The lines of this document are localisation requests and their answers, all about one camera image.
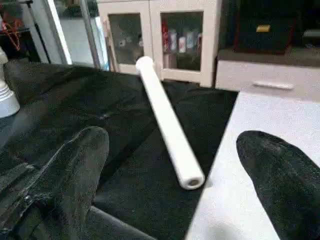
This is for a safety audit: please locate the black box yellow label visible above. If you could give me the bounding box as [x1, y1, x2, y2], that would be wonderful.
[234, 0, 302, 55]

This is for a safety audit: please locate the white drawer unit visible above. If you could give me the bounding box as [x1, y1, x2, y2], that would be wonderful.
[215, 47, 320, 104]

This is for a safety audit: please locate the white plastic table leg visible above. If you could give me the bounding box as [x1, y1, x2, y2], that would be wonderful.
[0, 47, 21, 120]
[135, 56, 206, 191]

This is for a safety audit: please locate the white glass-door cabinet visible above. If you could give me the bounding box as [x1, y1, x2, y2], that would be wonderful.
[97, 0, 224, 89]

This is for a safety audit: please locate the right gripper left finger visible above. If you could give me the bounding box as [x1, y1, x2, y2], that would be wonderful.
[20, 126, 110, 240]

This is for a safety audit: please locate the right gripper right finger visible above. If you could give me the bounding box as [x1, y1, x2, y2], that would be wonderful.
[236, 131, 320, 240]

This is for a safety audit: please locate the black work mat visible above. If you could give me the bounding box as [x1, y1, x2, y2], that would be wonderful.
[0, 59, 240, 240]

